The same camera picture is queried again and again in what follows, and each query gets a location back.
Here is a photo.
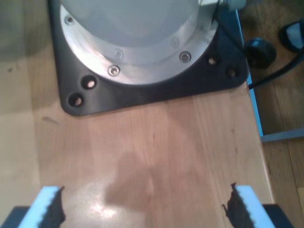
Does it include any dark blue shoe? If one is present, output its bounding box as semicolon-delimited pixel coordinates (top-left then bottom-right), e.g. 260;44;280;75
278;20;304;52

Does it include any black base power cable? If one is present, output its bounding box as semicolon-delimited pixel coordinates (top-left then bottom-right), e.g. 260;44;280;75
247;50;304;90

